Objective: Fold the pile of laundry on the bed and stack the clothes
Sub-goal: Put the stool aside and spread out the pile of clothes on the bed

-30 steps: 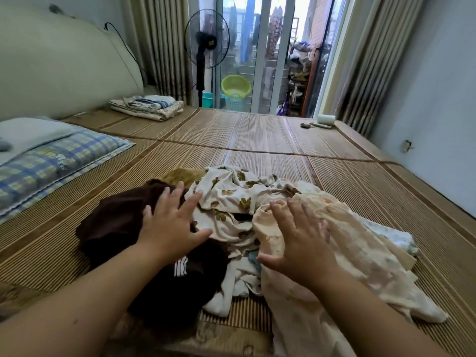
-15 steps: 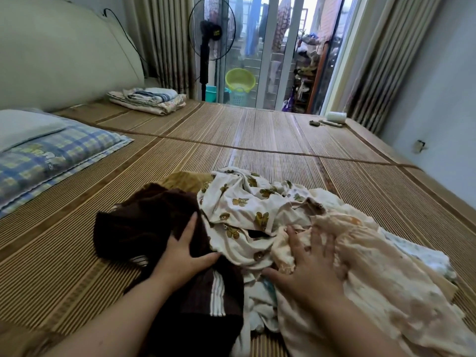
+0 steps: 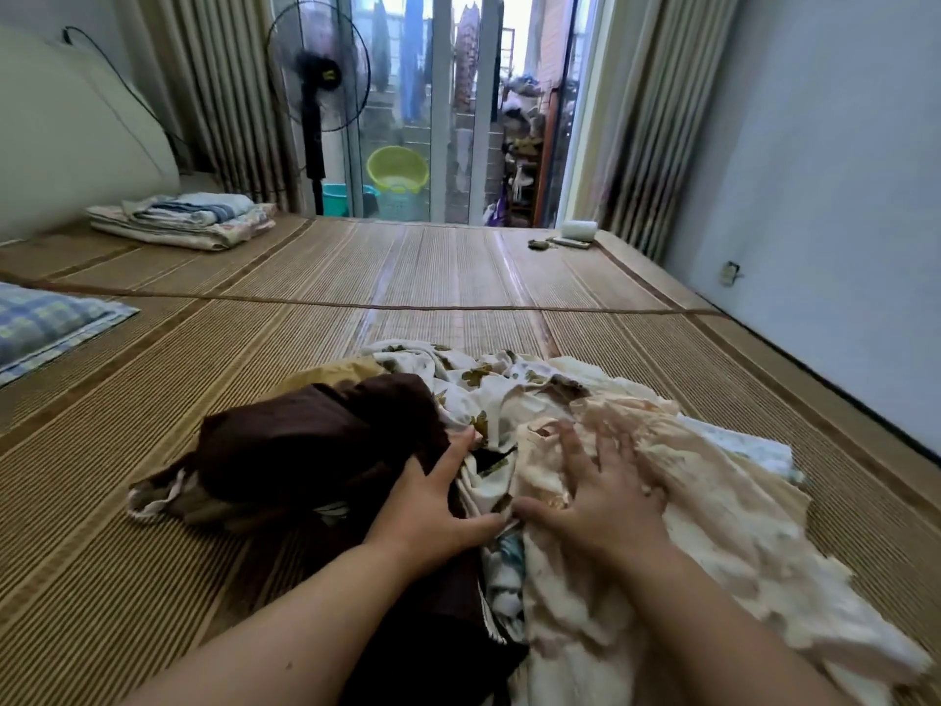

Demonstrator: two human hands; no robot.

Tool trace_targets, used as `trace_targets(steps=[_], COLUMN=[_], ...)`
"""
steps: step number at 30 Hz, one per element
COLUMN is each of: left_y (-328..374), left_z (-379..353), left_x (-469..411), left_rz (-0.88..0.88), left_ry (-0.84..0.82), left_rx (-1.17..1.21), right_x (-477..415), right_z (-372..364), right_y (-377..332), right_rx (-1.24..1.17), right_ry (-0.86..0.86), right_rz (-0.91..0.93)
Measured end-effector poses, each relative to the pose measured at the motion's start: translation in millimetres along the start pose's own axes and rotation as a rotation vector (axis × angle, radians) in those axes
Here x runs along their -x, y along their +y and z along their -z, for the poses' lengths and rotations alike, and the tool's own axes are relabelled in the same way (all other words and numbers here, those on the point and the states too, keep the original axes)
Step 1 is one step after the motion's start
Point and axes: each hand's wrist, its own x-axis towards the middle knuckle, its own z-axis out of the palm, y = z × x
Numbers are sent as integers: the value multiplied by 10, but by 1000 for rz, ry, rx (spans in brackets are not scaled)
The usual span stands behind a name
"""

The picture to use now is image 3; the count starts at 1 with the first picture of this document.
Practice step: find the person's right hand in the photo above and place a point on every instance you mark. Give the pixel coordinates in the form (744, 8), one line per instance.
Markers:
(603, 515)

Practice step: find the dark brown shorts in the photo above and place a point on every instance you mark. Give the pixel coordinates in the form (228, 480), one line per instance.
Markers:
(316, 434)

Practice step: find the white bear print garment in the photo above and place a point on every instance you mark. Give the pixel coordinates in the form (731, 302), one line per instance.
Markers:
(493, 389)

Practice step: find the white wall socket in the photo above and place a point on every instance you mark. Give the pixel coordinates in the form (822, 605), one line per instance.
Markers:
(729, 272)

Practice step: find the person's left hand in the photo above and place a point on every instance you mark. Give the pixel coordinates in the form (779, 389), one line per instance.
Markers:
(434, 522)

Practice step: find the white paper roll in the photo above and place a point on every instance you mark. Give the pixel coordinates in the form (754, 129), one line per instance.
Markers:
(579, 229)

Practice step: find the small teal bucket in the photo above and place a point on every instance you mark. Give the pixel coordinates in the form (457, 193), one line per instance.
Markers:
(335, 201)

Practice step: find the pile of clothes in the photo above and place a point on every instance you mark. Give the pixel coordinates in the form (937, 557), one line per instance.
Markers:
(750, 551)

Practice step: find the blue plaid pillow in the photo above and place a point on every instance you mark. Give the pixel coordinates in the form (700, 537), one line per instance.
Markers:
(44, 323)

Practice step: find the plain white garment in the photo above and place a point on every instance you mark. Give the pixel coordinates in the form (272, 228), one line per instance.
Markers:
(743, 448)

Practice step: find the cluttered balcony shelf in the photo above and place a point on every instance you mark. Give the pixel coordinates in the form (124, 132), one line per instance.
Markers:
(525, 154)

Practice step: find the bamboo bed mat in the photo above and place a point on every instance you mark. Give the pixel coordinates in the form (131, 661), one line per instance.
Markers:
(191, 331)

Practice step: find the beige patterned curtain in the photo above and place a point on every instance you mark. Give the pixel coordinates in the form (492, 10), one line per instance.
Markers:
(221, 95)
(669, 125)

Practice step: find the sliding glass balcony door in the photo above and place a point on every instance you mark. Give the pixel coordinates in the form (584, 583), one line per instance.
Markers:
(441, 95)

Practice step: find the yellow green basin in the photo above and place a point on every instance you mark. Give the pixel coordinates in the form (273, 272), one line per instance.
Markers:
(397, 169)

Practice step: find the folded striped blanket stack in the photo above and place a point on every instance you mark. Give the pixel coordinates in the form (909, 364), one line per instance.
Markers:
(184, 220)

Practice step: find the cream padded headboard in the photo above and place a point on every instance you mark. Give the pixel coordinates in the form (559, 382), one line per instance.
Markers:
(74, 154)

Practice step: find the person's left forearm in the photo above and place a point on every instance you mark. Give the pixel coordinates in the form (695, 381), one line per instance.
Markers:
(280, 640)

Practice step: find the black standing fan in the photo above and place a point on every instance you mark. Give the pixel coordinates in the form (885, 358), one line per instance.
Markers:
(316, 59)

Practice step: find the small dark object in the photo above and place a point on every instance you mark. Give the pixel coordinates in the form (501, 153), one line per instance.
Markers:
(538, 244)

